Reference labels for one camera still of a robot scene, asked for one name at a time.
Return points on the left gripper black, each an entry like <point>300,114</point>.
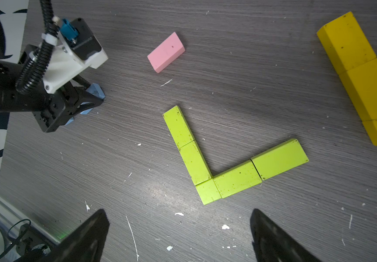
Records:
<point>61,107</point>

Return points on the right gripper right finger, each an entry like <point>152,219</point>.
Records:
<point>272,244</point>

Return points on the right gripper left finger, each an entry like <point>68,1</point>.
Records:
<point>85,244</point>

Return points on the green long block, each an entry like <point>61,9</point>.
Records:
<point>280,159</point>
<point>237,179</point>

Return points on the small green cube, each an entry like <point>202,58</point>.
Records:
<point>208,192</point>

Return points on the green block pair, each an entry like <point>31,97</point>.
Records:
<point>178,127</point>

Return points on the yellow block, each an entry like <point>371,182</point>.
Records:
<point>361,86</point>
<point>345,43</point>

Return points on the light blue block top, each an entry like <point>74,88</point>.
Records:
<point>95,90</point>

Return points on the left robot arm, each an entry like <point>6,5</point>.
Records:
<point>21,85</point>

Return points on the pink block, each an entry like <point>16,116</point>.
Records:
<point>167,52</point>

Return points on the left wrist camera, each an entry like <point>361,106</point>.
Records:
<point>75,49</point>

